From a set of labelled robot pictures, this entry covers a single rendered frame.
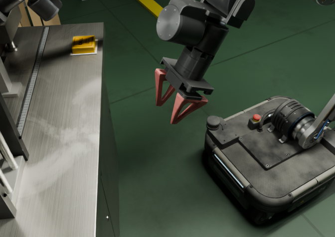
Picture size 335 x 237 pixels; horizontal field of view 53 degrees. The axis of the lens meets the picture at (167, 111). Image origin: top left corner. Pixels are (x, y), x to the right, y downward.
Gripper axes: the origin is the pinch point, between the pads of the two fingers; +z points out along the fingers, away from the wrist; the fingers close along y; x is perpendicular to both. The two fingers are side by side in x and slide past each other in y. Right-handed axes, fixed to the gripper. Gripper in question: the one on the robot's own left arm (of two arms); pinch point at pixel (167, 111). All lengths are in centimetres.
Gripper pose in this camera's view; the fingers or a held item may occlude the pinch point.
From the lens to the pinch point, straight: 67.6
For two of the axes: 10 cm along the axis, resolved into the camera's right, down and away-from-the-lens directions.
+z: -4.3, 7.9, 4.3
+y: 5.0, 6.1, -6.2
